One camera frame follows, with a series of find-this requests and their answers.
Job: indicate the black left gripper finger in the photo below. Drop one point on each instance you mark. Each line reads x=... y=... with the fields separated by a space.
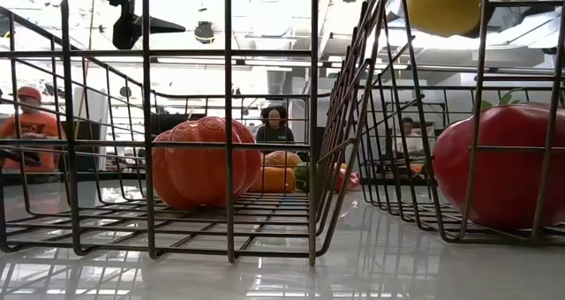
x=130 y=26

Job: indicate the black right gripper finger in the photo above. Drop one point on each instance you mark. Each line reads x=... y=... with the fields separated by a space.
x=477 y=32

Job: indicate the yellow lemon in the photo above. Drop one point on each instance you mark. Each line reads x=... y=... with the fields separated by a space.
x=441 y=9

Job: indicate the red tomato with green calyx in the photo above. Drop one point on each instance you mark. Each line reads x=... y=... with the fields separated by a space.
x=507 y=189

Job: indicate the orange tomato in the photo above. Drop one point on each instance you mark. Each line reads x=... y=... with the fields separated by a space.
x=194 y=176

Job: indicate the round orange fruit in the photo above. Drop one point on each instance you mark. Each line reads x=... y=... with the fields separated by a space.
x=282 y=159

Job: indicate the green lime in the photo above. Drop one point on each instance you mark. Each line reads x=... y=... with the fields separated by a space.
x=301 y=176

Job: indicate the black dome ceiling fixture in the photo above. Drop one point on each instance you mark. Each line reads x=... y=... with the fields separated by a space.
x=204 y=32

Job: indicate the person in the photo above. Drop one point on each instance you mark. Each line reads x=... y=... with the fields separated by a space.
x=31 y=125
x=408 y=141
x=274 y=132

